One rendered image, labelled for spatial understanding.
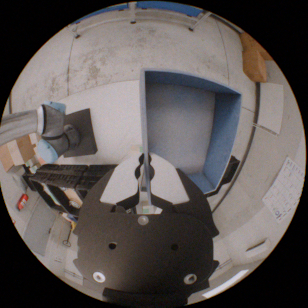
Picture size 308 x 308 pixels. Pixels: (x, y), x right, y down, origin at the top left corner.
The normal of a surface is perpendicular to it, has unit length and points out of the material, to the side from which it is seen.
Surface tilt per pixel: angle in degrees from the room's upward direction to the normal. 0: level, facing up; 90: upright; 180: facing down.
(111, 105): 0
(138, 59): 0
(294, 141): 90
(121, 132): 0
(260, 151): 90
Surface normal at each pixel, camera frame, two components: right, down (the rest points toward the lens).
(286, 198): -0.99, 0.08
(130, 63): 0.12, 0.48
